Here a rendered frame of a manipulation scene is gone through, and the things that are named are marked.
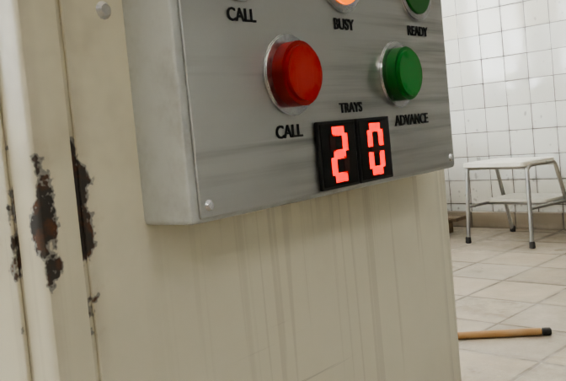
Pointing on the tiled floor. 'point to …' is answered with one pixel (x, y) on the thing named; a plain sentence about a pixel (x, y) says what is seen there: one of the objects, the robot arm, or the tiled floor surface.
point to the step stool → (515, 193)
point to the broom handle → (504, 333)
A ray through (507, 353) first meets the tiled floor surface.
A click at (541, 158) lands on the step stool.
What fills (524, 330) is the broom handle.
